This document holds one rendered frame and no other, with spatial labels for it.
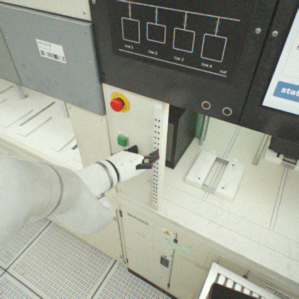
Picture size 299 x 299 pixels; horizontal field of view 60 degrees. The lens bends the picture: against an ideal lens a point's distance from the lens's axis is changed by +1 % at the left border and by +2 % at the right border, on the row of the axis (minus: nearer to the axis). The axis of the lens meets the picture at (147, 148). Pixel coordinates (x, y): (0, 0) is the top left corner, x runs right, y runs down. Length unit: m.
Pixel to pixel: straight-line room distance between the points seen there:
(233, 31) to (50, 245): 1.85
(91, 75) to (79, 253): 1.46
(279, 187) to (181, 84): 0.79
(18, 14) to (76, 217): 0.59
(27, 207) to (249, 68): 0.45
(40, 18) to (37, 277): 1.61
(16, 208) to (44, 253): 1.77
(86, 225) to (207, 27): 0.46
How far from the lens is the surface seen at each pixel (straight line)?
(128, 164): 0.70
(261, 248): 1.08
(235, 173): 1.22
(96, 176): 0.66
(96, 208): 0.55
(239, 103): 0.60
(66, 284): 1.94
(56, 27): 0.79
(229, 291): 0.94
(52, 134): 1.51
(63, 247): 2.05
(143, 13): 0.61
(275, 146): 1.31
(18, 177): 0.32
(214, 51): 0.57
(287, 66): 0.55
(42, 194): 0.36
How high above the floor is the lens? 1.78
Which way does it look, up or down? 44 degrees down
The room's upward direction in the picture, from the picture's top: straight up
